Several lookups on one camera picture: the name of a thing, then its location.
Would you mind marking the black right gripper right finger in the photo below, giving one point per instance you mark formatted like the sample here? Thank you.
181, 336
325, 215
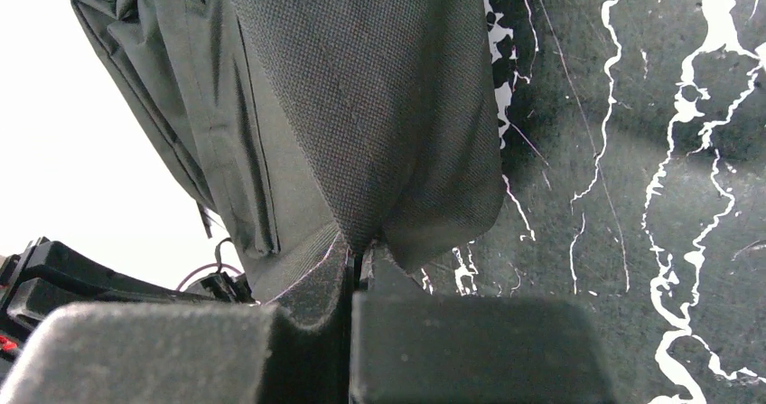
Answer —
408, 346

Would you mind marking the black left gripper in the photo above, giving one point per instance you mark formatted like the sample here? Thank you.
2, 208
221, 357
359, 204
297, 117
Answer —
49, 275

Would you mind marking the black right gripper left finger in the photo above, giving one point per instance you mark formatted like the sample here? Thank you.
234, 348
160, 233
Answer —
292, 348

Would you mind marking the black student backpack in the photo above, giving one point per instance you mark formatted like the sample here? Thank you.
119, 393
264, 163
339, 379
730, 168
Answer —
314, 128

